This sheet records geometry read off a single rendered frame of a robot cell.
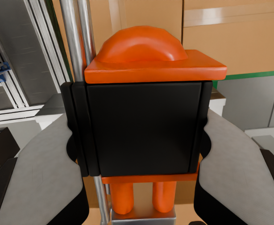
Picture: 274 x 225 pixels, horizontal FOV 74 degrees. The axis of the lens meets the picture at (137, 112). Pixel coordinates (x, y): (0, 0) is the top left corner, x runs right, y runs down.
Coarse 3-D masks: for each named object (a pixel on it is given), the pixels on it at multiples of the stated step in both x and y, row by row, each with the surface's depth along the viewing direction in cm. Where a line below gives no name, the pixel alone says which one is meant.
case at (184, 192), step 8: (200, 160) 50; (88, 176) 46; (88, 184) 44; (176, 184) 43; (184, 184) 43; (192, 184) 43; (88, 192) 42; (176, 192) 41; (184, 192) 41; (192, 192) 41; (88, 200) 40; (96, 200) 40; (176, 200) 39; (184, 200) 39; (192, 200) 39; (96, 208) 38; (176, 208) 39; (184, 208) 39; (192, 208) 39; (88, 216) 40; (96, 216) 40; (176, 216) 41; (184, 216) 41; (192, 216) 41; (88, 224) 41; (96, 224) 41; (176, 224) 42; (184, 224) 42
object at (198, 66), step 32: (96, 64) 10; (128, 64) 10; (160, 64) 10; (192, 64) 9; (96, 96) 10; (128, 96) 10; (160, 96) 10; (192, 96) 10; (96, 128) 11; (128, 128) 11; (160, 128) 11; (192, 128) 11; (128, 160) 12; (160, 160) 12; (192, 160) 12
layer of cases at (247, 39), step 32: (96, 0) 55; (128, 0) 55; (160, 0) 55; (192, 0) 55; (224, 0) 56; (256, 0) 56; (64, 32) 58; (96, 32) 59; (192, 32) 60; (224, 32) 60; (256, 32) 60; (224, 64) 65; (256, 64) 66
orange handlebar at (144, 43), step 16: (128, 32) 10; (144, 32) 10; (160, 32) 10; (112, 48) 10; (128, 48) 10; (144, 48) 10; (160, 48) 10; (176, 48) 10; (112, 192) 16; (128, 192) 16; (160, 192) 16; (112, 208) 18; (128, 208) 17; (160, 208) 17
